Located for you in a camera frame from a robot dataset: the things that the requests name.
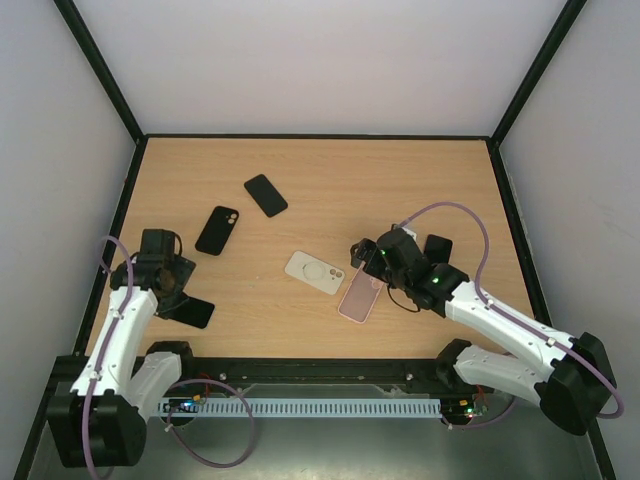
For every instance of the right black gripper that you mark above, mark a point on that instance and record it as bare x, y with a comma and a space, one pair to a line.
373, 260

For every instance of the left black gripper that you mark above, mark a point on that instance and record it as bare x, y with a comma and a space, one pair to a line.
183, 268

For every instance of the black smartphone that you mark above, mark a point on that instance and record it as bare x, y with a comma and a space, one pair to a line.
199, 313

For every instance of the pink phone case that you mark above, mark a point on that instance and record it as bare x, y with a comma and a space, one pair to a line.
360, 297

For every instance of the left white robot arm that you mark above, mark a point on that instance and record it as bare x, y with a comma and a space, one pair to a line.
100, 419

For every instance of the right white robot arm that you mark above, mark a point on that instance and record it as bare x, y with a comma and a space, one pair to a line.
569, 378

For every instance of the beige phone case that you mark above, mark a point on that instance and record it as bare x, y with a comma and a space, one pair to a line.
315, 272

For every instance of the black phone case with cutout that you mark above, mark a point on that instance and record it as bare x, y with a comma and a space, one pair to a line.
217, 230

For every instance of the black phone face down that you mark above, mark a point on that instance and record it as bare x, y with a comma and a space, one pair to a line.
265, 195

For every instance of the dark red smartphone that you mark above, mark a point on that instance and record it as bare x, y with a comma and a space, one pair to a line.
438, 249

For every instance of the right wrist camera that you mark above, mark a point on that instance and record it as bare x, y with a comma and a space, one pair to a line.
410, 232

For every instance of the black metal frame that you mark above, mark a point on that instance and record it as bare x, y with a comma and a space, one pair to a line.
75, 23

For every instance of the white slotted cable duct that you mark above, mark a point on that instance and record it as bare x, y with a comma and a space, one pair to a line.
304, 408

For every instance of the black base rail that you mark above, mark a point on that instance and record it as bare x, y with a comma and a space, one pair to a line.
417, 376

